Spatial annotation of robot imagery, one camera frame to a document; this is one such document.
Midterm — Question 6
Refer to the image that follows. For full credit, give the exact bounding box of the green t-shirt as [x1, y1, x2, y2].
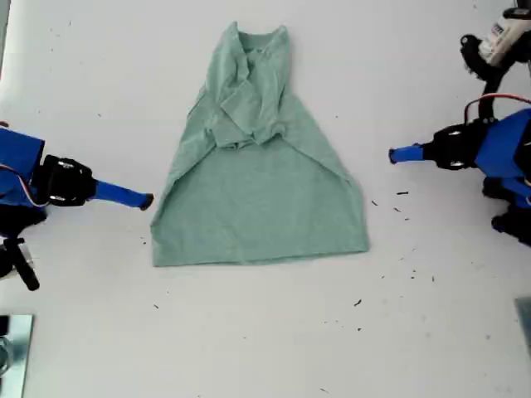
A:
[149, 22, 370, 269]

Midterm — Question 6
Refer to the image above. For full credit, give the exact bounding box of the steel plate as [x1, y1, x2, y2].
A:
[0, 313, 35, 398]

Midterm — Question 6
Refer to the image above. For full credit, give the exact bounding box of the red white servo wire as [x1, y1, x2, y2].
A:
[0, 163, 47, 207]
[463, 94, 531, 128]

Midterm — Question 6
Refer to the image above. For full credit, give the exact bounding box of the black camera stalk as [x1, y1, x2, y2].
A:
[459, 34, 518, 122]
[6, 238, 41, 292]

